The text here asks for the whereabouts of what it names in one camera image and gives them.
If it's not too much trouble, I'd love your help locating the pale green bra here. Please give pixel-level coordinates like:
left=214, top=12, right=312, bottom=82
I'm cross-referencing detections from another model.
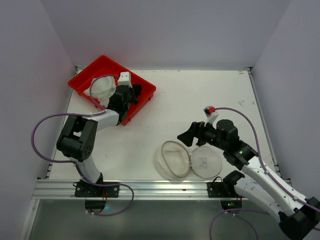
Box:
left=83, top=76, right=117, bottom=108

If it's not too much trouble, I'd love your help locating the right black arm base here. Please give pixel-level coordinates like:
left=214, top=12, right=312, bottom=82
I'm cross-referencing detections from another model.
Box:
left=206, top=170, right=245, bottom=210

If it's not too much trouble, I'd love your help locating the red plastic tray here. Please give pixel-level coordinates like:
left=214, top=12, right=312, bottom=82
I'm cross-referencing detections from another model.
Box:
left=68, top=55, right=156, bottom=126

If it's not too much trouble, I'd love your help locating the aluminium mounting rail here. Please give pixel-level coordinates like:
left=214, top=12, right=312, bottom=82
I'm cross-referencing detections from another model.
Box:
left=31, top=179, right=224, bottom=201

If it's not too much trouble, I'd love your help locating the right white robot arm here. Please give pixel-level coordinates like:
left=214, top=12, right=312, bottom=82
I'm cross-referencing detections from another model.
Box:
left=177, top=119, right=320, bottom=240

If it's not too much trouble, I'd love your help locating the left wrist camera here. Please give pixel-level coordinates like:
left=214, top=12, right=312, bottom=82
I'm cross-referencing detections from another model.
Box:
left=117, top=71, right=132, bottom=88

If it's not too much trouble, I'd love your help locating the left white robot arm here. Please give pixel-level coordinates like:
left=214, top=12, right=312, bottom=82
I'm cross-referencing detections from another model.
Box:
left=56, top=84, right=142, bottom=185

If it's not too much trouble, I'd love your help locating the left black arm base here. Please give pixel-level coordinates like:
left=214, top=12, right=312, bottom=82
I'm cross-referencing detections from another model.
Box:
left=72, top=180, right=120, bottom=214

